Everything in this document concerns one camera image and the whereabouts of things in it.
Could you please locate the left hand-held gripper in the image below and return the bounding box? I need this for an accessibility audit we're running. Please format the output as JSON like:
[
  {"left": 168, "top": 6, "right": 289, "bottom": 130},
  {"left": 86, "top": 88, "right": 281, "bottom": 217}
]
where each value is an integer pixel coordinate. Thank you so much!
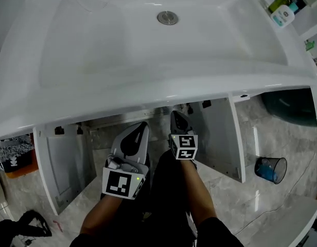
[{"left": 100, "top": 121, "right": 151, "bottom": 200}]

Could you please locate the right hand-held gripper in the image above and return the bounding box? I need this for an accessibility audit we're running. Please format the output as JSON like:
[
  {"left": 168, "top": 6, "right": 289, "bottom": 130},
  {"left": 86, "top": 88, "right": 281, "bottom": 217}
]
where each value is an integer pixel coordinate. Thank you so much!
[{"left": 168, "top": 110, "right": 199, "bottom": 161}]

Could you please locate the white ceramic sink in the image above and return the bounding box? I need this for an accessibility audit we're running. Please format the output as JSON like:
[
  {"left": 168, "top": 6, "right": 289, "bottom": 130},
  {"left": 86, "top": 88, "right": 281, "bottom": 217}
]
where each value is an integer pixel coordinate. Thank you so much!
[{"left": 0, "top": 0, "right": 317, "bottom": 140}]

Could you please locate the person's right forearm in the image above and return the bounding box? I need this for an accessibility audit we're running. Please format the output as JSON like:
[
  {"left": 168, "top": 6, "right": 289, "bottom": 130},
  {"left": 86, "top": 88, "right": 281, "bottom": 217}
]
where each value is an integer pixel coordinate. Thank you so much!
[{"left": 178, "top": 159, "right": 217, "bottom": 225}]

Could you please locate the person's left forearm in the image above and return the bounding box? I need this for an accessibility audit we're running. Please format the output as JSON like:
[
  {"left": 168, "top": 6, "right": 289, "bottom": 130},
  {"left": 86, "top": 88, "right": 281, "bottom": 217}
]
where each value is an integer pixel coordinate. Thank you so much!
[{"left": 79, "top": 193, "right": 124, "bottom": 238}]

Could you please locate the round metal sink drain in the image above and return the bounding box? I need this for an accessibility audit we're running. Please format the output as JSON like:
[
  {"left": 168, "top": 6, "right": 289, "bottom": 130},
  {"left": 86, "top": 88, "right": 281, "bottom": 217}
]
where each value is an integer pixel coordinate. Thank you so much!
[{"left": 156, "top": 10, "right": 179, "bottom": 25}]

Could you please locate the white cabinet door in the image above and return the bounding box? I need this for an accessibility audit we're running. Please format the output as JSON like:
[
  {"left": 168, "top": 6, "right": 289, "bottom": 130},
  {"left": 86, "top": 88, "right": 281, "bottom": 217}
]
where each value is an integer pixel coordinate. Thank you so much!
[
  {"left": 191, "top": 96, "right": 246, "bottom": 184},
  {"left": 32, "top": 123, "right": 98, "bottom": 216}
]

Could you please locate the black mesh bin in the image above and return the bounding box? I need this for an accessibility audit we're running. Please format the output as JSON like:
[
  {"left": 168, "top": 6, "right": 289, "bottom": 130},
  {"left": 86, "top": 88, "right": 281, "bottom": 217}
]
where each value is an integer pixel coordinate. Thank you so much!
[{"left": 254, "top": 156, "right": 288, "bottom": 185}]

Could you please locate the black cloth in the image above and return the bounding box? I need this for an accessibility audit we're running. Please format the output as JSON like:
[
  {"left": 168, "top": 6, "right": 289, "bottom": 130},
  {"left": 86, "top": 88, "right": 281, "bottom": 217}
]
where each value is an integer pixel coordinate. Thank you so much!
[{"left": 0, "top": 209, "right": 52, "bottom": 244}]

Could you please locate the orange box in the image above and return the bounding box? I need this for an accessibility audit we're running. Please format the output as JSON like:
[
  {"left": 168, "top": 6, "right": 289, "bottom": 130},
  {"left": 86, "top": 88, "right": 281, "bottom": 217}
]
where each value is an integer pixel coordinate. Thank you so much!
[{"left": 3, "top": 148, "right": 39, "bottom": 179}]

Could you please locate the dark teal basin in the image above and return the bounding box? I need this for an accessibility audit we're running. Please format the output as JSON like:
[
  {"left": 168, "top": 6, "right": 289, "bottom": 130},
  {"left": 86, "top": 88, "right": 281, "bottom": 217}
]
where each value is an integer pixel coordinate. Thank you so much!
[{"left": 260, "top": 89, "right": 317, "bottom": 127}]

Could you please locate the white bottle teal label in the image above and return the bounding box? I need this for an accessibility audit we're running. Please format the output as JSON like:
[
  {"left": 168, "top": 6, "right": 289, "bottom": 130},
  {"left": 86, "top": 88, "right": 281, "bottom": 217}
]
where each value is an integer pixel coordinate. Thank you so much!
[{"left": 270, "top": 4, "right": 295, "bottom": 29}]

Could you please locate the green bottle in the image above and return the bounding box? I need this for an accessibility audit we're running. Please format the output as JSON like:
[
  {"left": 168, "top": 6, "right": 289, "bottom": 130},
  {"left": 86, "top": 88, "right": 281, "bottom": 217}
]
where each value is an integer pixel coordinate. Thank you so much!
[{"left": 268, "top": 0, "right": 295, "bottom": 13}]

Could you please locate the white wall shelf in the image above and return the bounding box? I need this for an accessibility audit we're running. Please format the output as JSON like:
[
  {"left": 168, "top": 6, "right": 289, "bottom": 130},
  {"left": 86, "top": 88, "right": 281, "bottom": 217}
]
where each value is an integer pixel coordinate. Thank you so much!
[{"left": 289, "top": 0, "right": 317, "bottom": 41}]

